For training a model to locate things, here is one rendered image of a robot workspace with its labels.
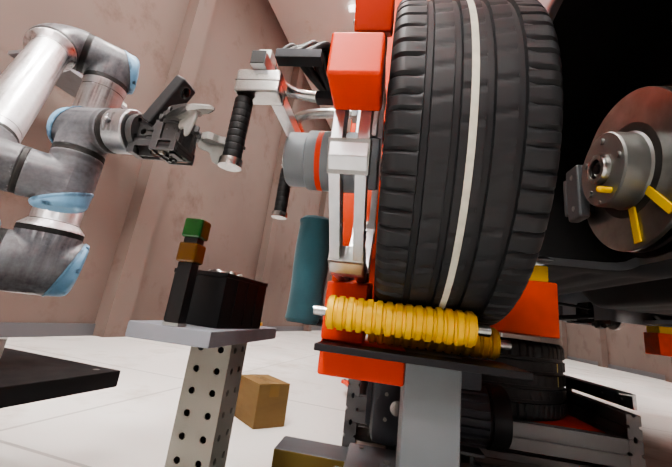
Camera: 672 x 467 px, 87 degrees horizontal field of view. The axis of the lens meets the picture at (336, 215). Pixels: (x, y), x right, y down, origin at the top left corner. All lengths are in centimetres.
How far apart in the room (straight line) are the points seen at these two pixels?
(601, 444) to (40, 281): 157
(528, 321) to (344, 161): 84
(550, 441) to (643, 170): 85
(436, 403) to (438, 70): 55
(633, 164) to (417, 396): 57
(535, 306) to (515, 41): 83
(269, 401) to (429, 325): 128
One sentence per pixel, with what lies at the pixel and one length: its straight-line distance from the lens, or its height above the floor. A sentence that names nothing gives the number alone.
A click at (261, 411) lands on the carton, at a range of 180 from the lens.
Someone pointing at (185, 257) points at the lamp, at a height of 58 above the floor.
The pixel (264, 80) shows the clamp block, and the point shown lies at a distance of 75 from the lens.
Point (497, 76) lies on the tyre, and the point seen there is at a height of 84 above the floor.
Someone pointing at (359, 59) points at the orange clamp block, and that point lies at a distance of 52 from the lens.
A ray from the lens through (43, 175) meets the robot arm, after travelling 83.
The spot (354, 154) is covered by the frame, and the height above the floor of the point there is 74.
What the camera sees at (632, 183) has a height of 80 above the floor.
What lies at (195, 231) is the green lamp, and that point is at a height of 63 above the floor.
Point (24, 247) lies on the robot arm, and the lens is 114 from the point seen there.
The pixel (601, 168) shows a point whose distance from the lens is 87.
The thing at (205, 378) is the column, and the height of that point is 33.
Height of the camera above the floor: 50
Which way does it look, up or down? 16 degrees up
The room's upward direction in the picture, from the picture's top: 7 degrees clockwise
